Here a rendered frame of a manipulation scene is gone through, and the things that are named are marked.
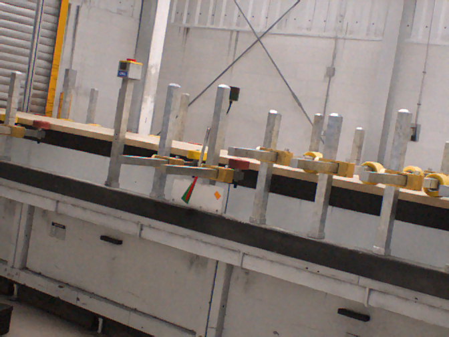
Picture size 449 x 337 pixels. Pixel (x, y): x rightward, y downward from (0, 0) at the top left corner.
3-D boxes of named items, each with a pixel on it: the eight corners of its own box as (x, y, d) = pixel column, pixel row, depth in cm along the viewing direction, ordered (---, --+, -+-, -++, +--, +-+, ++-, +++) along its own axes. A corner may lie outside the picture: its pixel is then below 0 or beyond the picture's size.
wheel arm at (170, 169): (165, 176, 286) (167, 164, 286) (158, 174, 288) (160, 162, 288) (242, 182, 320) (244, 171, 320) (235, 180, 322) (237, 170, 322)
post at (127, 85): (111, 187, 343) (128, 78, 340) (103, 185, 346) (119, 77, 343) (119, 188, 346) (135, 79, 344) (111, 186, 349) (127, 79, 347)
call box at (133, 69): (127, 79, 339) (130, 61, 338) (115, 78, 343) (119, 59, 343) (139, 82, 344) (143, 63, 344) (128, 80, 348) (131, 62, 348)
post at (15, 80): (1, 173, 390) (16, 71, 387) (-4, 172, 392) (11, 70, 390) (7, 174, 393) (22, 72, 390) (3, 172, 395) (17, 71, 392)
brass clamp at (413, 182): (413, 190, 258) (416, 174, 258) (375, 183, 266) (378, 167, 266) (422, 191, 263) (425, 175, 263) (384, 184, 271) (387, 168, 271)
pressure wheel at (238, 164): (236, 189, 314) (241, 158, 313) (220, 185, 319) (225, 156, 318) (249, 190, 320) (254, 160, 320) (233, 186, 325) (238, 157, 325)
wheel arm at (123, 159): (123, 166, 305) (125, 154, 305) (117, 164, 307) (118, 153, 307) (200, 172, 339) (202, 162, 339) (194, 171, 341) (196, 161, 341)
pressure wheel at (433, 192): (439, 169, 278) (418, 178, 283) (447, 191, 276) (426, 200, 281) (446, 170, 283) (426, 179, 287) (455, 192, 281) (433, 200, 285)
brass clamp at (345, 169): (344, 177, 274) (347, 162, 273) (310, 170, 282) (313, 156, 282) (353, 178, 278) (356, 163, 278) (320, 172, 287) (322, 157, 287)
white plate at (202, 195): (220, 214, 306) (224, 188, 305) (168, 202, 322) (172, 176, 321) (221, 214, 306) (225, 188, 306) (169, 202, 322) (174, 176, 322)
